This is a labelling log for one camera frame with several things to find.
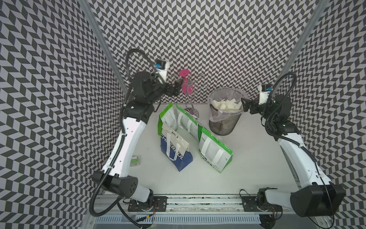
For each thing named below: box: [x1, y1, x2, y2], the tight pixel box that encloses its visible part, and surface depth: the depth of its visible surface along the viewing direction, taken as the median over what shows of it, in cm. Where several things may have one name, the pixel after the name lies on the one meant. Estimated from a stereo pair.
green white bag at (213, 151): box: [198, 127, 234, 174], surface depth 73 cm
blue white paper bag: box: [160, 126, 194, 173], surface depth 76 cm
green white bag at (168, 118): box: [157, 102, 178, 136], surface depth 86 cm
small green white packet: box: [129, 156, 141, 167], surface depth 85 cm
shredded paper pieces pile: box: [212, 98, 243, 111], surface depth 94 cm
